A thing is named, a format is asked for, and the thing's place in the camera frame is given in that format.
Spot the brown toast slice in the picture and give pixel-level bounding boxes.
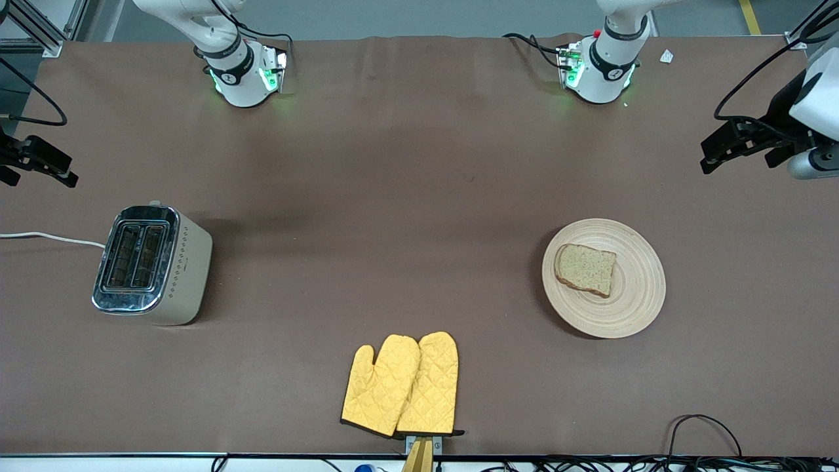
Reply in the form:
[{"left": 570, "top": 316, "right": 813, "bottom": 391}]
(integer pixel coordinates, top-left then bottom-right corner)
[{"left": 554, "top": 243, "right": 617, "bottom": 299}]

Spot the yellow quilted oven mitt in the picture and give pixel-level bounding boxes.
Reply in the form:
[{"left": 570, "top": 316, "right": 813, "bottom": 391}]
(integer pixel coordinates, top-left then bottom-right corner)
[
  {"left": 396, "top": 331, "right": 465, "bottom": 437},
  {"left": 340, "top": 334, "right": 421, "bottom": 439}
]

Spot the black looped cable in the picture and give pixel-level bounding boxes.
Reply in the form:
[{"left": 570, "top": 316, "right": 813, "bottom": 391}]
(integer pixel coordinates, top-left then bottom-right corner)
[{"left": 665, "top": 414, "right": 745, "bottom": 460}]

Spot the round wooden plate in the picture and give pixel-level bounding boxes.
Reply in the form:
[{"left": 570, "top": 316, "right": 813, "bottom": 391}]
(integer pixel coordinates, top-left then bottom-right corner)
[{"left": 541, "top": 218, "right": 667, "bottom": 340}]

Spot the small metal bracket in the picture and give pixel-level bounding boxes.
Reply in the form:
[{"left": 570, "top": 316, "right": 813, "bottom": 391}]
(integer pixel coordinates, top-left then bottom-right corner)
[{"left": 405, "top": 435, "right": 443, "bottom": 456}]

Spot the brown table cover mat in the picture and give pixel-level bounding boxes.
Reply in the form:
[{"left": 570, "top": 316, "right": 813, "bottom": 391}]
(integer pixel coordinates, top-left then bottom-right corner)
[{"left": 0, "top": 34, "right": 839, "bottom": 457}]

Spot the beige chrome two-slot toaster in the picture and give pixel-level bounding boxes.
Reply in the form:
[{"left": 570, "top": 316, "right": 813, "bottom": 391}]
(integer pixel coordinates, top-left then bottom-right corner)
[{"left": 92, "top": 202, "right": 214, "bottom": 326}]

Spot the black left arm base cable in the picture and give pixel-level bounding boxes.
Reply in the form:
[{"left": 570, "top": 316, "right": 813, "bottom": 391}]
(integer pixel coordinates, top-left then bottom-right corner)
[{"left": 503, "top": 32, "right": 566, "bottom": 70}]

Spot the black right arm base cable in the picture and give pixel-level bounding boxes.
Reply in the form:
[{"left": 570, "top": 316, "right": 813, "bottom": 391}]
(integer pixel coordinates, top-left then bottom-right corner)
[{"left": 208, "top": 0, "right": 294, "bottom": 66}]

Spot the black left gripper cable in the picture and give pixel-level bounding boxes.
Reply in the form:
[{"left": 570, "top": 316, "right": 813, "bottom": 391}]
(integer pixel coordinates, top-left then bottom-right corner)
[{"left": 714, "top": 0, "right": 839, "bottom": 123}]

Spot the black arm base cable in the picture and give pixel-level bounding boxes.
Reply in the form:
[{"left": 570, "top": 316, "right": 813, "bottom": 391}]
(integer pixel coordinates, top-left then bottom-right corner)
[
  {"left": 208, "top": 0, "right": 294, "bottom": 66},
  {"left": 503, "top": 32, "right": 566, "bottom": 70}
]

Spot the aluminium frame profile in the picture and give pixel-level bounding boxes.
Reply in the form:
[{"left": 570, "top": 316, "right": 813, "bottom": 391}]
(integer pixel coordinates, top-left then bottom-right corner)
[
  {"left": 0, "top": 0, "right": 89, "bottom": 58},
  {"left": 785, "top": 0, "right": 839, "bottom": 51}
]

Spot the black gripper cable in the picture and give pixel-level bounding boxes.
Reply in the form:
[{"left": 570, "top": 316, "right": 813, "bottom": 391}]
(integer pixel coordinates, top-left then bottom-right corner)
[
  {"left": 714, "top": 0, "right": 839, "bottom": 123},
  {"left": 0, "top": 58, "right": 68, "bottom": 127}
]

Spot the white toaster power cable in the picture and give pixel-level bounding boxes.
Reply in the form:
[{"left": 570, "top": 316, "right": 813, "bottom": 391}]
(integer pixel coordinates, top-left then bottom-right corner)
[{"left": 0, "top": 231, "right": 107, "bottom": 250}]

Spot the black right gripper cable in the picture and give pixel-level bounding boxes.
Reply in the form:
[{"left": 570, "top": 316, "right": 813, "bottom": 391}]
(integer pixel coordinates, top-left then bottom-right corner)
[{"left": 0, "top": 58, "right": 68, "bottom": 127}]

